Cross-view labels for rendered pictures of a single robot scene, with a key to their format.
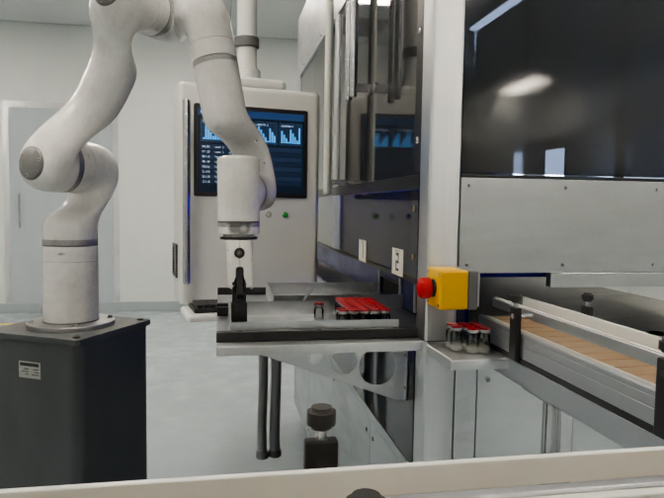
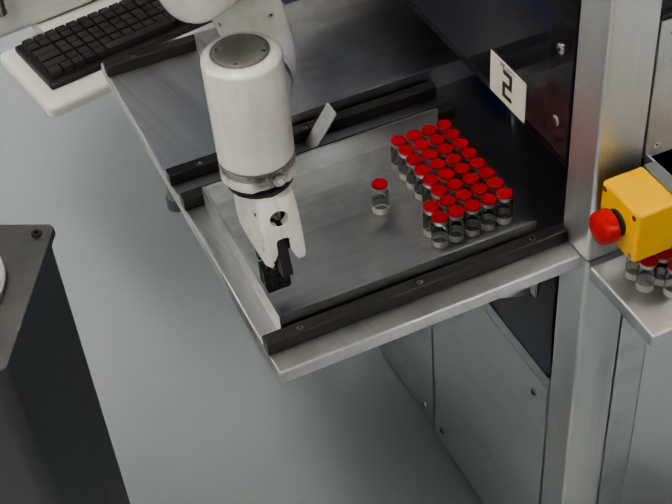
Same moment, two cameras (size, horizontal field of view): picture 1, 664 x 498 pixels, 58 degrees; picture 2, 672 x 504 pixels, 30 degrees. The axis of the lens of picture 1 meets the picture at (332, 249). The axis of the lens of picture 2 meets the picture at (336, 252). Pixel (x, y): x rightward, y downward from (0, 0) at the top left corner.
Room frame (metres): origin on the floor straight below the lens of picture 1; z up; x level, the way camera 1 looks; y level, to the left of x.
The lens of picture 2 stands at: (0.16, 0.31, 1.95)
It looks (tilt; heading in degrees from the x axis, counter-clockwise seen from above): 44 degrees down; 349
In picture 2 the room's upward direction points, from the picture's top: 5 degrees counter-clockwise
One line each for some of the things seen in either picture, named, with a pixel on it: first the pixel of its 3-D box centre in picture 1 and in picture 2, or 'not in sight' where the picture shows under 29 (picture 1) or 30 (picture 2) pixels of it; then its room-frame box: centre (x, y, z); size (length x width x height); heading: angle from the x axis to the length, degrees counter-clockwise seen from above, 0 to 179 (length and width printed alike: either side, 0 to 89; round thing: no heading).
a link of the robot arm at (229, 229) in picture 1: (238, 229); (258, 163); (1.22, 0.19, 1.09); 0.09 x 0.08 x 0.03; 11
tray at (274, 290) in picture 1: (330, 294); (334, 52); (1.67, 0.00, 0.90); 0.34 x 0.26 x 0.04; 101
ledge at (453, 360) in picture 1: (472, 355); (669, 286); (1.11, -0.27, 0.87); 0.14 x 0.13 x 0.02; 101
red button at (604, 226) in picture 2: (427, 288); (608, 225); (1.10, -0.18, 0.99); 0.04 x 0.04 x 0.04; 11
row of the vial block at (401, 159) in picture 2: (346, 313); (426, 187); (1.33, -0.03, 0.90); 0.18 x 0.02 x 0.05; 10
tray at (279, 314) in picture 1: (306, 317); (365, 214); (1.31, 0.05, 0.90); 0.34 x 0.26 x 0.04; 100
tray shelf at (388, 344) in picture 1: (314, 315); (340, 145); (1.49, 0.04, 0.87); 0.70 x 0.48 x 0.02; 11
